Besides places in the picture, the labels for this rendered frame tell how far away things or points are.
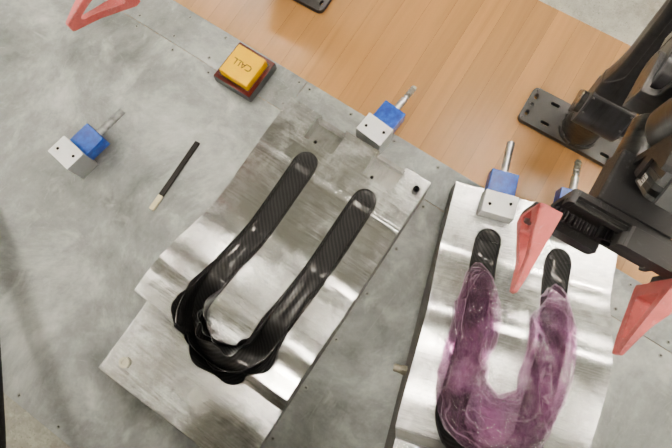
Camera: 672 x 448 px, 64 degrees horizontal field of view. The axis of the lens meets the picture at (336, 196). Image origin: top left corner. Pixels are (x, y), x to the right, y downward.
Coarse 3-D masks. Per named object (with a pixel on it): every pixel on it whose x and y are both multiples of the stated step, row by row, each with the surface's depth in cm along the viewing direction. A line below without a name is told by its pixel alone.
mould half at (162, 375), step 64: (256, 192) 83; (320, 192) 82; (384, 192) 82; (192, 256) 77; (256, 256) 79; (384, 256) 84; (256, 320) 74; (320, 320) 75; (128, 384) 79; (192, 384) 78; (256, 384) 78
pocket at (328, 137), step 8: (320, 120) 86; (312, 128) 86; (320, 128) 88; (328, 128) 87; (336, 128) 86; (304, 136) 85; (312, 136) 87; (320, 136) 87; (328, 136) 87; (336, 136) 87; (344, 136) 86; (320, 144) 87; (328, 144) 87; (336, 144) 87
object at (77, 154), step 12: (108, 120) 92; (84, 132) 91; (96, 132) 91; (60, 144) 89; (72, 144) 89; (84, 144) 91; (96, 144) 91; (108, 144) 93; (60, 156) 89; (72, 156) 89; (84, 156) 89; (96, 156) 93; (72, 168) 89; (84, 168) 92
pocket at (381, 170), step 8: (376, 160) 86; (384, 160) 85; (368, 168) 86; (376, 168) 86; (384, 168) 86; (392, 168) 85; (400, 168) 84; (368, 176) 85; (376, 176) 85; (384, 176) 85; (392, 176) 85; (400, 176) 85; (384, 184) 85; (392, 184) 85
